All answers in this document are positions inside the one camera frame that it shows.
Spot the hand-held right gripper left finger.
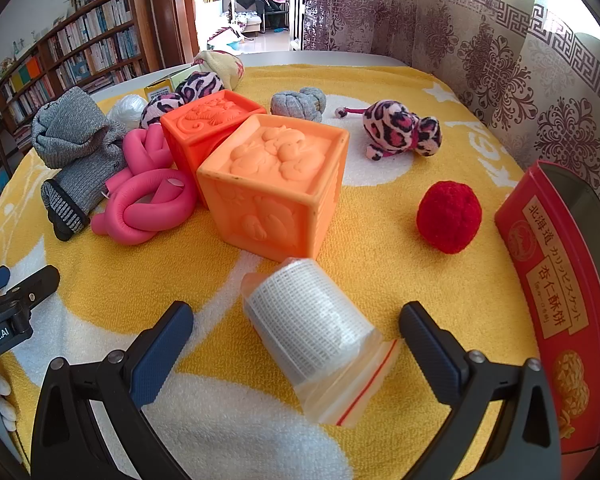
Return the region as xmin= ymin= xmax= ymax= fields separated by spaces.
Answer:
xmin=30 ymin=301 xmax=196 ymax=480

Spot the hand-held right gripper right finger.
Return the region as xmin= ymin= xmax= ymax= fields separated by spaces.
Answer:
xmin=399 ymin=302 xmax=556 ymax=480

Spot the looped pink foam roller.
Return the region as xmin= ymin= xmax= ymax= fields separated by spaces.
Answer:
xmin=91 ymin=169 xmax=197 ymax=246

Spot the bagged white bandage roll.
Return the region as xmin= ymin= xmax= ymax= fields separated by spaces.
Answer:
xmin=240 ymin=257 xmax=401 ymax=428

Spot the red tin container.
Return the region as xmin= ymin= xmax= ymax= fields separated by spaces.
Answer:
xmin=494 ymin=160 xmax=600 ymax=466

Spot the large red pompom ball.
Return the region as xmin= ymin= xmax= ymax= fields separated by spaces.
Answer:
xmin=416 ymin=181 xmax=482 ymax=255

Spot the grey knit sock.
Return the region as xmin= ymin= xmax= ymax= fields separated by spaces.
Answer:
xmin=31 ymin=86 xmax=128 ymax=242

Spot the light orange embossed cube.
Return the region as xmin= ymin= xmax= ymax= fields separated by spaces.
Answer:
xmin=196 ymin=113 xmax=351 ymax=262

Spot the dark orange embossed cube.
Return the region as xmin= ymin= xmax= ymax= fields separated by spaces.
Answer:
xmin=160 ymin=89 xmax=268 ymax=206

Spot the leopard print plush bundle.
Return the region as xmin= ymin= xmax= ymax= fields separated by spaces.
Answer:
xmin=139 ymin=71 xmax=226 ymax=128

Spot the yellow and white towel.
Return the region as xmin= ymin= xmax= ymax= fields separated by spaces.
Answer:
xmin=0 ymin=63 xmax=546 ymax=480

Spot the knotted pink foam roller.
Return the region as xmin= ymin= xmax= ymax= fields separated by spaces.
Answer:
xmin=105 ymin=124 xmax=176 ymax=191

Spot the white yarn ball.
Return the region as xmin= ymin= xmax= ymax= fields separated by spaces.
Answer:
xmin=107 ymin=94 xmax=149 ymax=131

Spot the leopard print plush toy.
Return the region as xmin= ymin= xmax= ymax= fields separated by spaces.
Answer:
xmin=335 ymin=100 xmax=443 ymax=162

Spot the small green box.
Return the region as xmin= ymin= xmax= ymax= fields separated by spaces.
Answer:
xmin=144 ymin=72 xmax=193 ymax=106

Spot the wooden bookshelf with books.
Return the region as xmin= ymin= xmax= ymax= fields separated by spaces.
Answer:
xmin=0 ymin=0 xmax=158 ymax=211

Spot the grey sock ball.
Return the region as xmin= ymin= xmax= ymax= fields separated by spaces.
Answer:
xmin=271 ymin=87 xmax=327 ymax=123

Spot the cream and pink sock ball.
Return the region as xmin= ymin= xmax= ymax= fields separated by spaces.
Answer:
xmin=192 ymin=50 xmax=245 ymax=92

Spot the pink and white bag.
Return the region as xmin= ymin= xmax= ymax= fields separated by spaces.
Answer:
xmin=207 ymin=25 xmax=243 ymax=53

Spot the patterned beige curtain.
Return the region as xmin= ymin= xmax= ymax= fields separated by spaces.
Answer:
xmin=302 ymin=0 xmax=600 ymax=211

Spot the sofa with dark clothes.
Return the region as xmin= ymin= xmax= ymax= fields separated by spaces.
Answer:
xmin=230 ymin=0 xmax=288 ymax=36

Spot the wooden door frame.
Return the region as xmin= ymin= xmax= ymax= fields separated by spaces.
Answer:
xmin=147 ymin=0 xmax=201 ymax=68

